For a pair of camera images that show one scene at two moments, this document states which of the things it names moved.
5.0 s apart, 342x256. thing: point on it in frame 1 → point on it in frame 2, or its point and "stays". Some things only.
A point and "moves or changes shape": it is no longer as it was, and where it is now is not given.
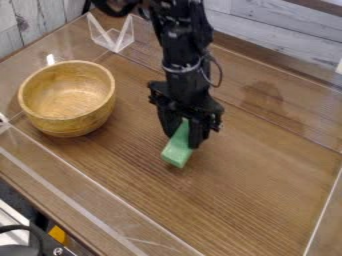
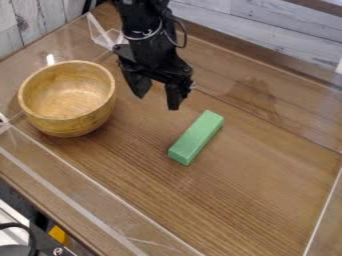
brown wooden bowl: [67, 97] stays
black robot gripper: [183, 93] → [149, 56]
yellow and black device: [54, 240] stays
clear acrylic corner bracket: [114, 39] stays
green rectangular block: [178, 150] moves or changes shape
